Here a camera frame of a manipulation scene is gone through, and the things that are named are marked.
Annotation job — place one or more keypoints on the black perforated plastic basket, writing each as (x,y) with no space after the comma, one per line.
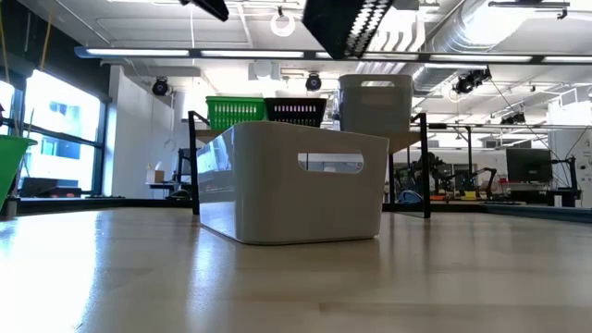
(328,23)
(296,100)
(296,119)

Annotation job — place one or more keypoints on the green slotted plastic basket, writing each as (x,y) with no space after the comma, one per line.
(236,98)
(236,115)
(9,162)

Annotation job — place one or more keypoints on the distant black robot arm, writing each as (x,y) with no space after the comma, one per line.
(435,168)

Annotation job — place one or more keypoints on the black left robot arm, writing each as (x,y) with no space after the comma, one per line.
(210,7)

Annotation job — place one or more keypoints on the wooden shelf with black legs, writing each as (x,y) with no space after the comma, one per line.
(407,141)

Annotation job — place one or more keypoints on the round black ceiling fixture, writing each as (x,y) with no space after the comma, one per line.
(160,87)
(313,82)

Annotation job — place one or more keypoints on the black computer monitor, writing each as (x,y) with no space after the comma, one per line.
(529,165)
(184,162)

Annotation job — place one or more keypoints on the blue round object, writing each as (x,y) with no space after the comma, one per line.
(409,198)

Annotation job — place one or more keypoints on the cardboard box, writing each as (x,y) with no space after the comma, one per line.
(156,176)

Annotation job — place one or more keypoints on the long linear ceiling light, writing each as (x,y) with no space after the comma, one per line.
(194,53)

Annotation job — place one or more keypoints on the black track spotlights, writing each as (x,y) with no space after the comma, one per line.
(464,84)

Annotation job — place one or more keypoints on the large window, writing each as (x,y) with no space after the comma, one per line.
(65,139)

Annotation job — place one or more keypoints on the silver ventilation duct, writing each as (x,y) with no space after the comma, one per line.
(462,32)

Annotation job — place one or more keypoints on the black aluminium table frame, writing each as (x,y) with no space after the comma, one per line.
(69,205)

